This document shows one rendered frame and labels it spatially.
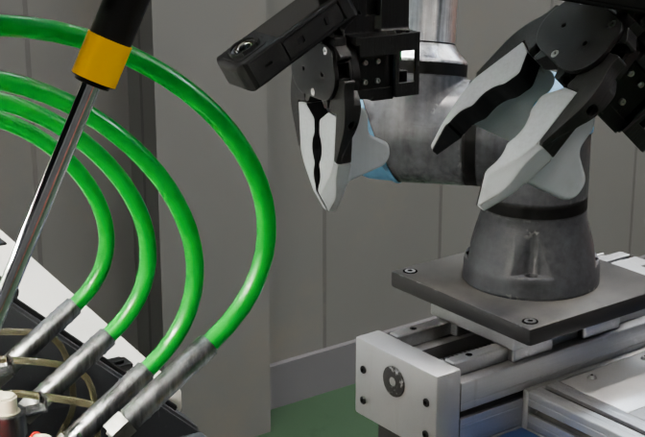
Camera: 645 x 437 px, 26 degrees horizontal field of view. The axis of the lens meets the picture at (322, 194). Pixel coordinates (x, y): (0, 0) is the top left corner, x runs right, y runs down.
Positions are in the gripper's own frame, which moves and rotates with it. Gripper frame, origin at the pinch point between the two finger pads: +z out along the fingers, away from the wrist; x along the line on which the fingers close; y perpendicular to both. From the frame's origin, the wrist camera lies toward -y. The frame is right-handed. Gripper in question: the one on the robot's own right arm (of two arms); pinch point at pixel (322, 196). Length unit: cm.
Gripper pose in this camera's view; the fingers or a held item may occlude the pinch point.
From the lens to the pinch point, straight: 116.7
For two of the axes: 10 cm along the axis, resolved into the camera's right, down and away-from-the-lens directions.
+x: -5.0, -2.5, 8.3
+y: 8.7, -1.4, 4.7
